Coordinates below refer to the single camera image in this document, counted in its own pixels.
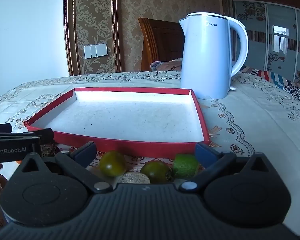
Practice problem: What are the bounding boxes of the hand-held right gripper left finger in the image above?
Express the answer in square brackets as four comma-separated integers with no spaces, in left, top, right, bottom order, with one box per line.
[16,141,111,193]

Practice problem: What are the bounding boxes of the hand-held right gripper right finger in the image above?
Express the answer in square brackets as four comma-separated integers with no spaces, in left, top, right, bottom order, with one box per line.
[179,142,278,194]

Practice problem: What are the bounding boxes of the green cucumber piece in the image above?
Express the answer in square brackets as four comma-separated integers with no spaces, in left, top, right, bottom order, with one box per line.
[172,154,200,180]

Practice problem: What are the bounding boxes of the green tomato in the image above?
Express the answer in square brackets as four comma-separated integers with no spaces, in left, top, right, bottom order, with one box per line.
[99,151,127,178]
[140,161,174,183]

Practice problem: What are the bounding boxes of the dark sugarcane piece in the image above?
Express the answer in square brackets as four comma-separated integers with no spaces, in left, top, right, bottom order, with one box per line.
[117,172,150,184]

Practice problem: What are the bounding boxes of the red shallow cardboard box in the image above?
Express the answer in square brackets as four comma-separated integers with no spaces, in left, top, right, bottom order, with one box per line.
[25,87,210,159]

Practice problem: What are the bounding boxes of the patterned pillow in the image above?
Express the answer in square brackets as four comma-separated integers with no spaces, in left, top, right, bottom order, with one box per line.
[150,59,182,72]

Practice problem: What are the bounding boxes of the white electric kettle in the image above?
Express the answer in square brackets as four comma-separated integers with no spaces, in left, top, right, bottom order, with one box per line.
[178,12,249,100]

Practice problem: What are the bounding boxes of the striped colourful blanket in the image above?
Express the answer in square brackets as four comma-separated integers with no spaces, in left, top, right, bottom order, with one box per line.
[240,65,300,100]

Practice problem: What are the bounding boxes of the floral sliding-door wardrobe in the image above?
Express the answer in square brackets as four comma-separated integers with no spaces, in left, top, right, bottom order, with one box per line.
[230,0,300,82]

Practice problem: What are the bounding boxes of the white wall switch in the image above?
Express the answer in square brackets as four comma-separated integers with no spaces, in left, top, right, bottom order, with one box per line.
[84,43,108,58]

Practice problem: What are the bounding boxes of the wooden wall trim frame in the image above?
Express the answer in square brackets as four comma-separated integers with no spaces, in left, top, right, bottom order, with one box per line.
[63,0,122,76]

